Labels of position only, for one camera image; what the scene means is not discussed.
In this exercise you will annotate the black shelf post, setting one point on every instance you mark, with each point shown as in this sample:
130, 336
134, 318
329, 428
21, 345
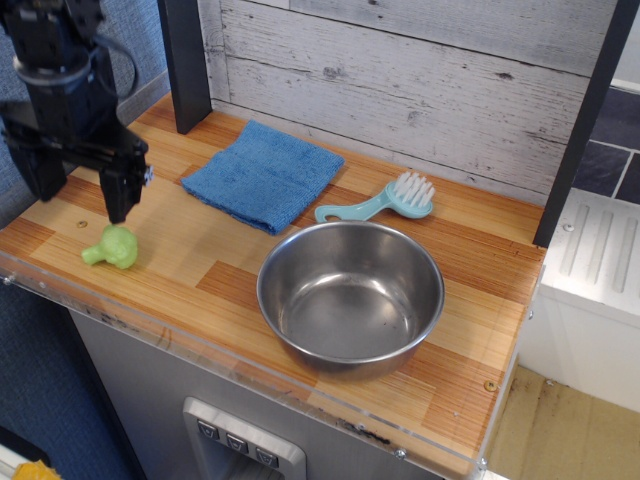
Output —
186, 63
612, 48

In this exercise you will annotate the stainless steel bowl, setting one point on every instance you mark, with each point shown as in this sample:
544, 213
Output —
350, 299

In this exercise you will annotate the white ribbed cabinet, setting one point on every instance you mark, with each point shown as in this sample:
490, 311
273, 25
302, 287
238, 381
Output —
583, 326

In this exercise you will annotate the yellow object bottom left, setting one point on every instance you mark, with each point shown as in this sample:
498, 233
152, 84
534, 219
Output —
35, 471

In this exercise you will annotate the blue folded cloth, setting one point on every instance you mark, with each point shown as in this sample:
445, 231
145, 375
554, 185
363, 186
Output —
265, 179

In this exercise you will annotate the black right shelf post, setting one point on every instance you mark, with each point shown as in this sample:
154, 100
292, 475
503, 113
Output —
612, 48

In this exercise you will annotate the green toy broccoli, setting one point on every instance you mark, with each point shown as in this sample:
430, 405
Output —
118, 246

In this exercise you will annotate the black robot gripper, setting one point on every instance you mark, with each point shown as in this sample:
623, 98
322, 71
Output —
77, 123

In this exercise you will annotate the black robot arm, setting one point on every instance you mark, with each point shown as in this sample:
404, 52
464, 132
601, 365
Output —
57, 41

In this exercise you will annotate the silver dispenser button panel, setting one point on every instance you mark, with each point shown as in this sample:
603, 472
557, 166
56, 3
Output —
228, 447

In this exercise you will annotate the teal dish brush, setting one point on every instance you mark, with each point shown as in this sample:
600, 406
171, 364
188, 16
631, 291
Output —
410, 195

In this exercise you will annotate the black left shelf post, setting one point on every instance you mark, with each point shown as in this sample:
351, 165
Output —
186, 63

